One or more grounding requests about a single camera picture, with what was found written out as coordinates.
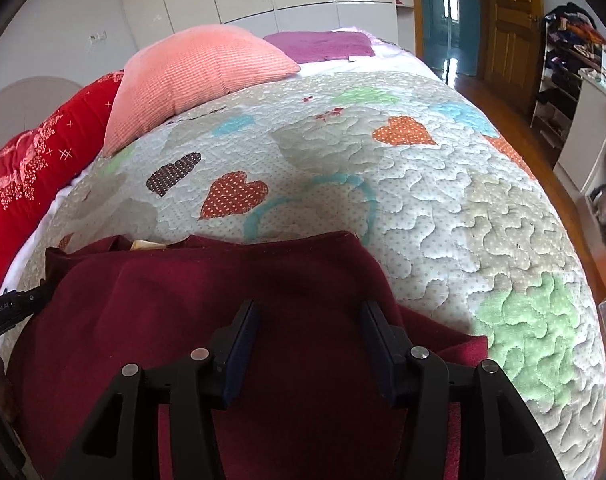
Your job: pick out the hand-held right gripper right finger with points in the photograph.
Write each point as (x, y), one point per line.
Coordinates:
(383, 355)

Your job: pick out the heart patterned quilted bedspread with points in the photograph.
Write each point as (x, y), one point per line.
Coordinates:
(433, 210)

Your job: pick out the pink textured pillow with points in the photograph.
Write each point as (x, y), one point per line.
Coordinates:
(198, 75)

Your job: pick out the round beige headboard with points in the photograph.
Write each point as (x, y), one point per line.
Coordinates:
(28, 92)

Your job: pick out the red floral quilt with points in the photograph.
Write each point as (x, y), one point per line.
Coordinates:
(28, 175)

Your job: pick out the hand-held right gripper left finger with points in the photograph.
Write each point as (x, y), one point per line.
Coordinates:
(240, 355)

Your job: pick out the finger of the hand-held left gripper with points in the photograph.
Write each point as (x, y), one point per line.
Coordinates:
(3, 440)

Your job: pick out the white rack with clothes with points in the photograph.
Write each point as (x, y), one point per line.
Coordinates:
(565, 70)

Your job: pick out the wooden door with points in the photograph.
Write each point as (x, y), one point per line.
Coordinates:
(510, 30)

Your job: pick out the white desk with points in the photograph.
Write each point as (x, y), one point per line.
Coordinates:
(585, 135)

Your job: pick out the white wall socket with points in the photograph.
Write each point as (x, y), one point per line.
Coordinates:
(98, 37)

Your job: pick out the dark red sweater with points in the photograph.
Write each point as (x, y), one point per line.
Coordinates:
(293, 280)

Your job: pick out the white bed sheet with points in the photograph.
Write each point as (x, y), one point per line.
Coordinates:
(50, 207)

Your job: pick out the purple cloth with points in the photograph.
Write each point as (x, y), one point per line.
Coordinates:
(323, 45)

